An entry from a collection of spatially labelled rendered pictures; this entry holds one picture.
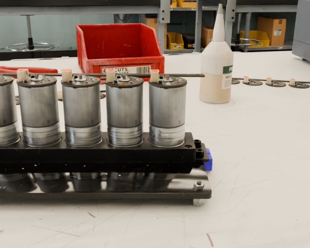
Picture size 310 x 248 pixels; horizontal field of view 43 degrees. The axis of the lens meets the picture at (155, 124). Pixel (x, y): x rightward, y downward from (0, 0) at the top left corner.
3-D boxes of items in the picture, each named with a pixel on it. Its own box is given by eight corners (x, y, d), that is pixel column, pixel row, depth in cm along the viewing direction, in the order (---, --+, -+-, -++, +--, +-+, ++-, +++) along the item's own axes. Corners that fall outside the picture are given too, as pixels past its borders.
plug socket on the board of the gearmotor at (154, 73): (162, 82, 25) (162, 72, 25) (149, 82, 25) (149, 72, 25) (162, 79, 26) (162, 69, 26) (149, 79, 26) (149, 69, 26)
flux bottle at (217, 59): (235, 102, 42) (243, 5, 39) (205, 105, 41) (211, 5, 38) (222, 94, 45) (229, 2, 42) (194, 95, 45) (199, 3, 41)
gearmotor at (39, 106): (57, 159, 26) (51, 83, 24) (20, 159, 26) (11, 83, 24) (65, 144, 28) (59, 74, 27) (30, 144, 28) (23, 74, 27)
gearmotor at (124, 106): (142, 159, 26) (142, 83, 24) (106, 159, 26) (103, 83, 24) (143, 144, 29) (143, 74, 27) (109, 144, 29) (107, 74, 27)
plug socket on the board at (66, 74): (74, 81, 25) (73, 71, 25) (60, 81, 25) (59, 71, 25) (76, 78, 26) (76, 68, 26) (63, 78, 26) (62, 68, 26)
